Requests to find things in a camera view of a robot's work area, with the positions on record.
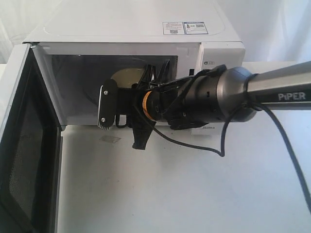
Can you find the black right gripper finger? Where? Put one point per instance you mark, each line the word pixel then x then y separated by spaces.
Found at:
pixel 151 77
pixel 142 128

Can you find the glass microwave turntable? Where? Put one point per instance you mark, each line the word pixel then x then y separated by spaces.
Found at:
pixel 100 68

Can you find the white microwave oven body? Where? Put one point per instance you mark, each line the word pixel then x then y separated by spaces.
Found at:
pixel 80 29

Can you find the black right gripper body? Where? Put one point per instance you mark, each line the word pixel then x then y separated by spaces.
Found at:
pixel 160 104

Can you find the right blue-bordered label sticker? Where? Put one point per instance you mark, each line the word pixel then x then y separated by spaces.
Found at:
pixel 195 28

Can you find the cream white bowl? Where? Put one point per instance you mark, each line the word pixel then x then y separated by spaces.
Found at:
pixel 125 78

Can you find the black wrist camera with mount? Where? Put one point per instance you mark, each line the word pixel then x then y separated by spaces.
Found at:
pixel 114 101

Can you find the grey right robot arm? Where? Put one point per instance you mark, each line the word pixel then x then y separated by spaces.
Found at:
pixel 213 95

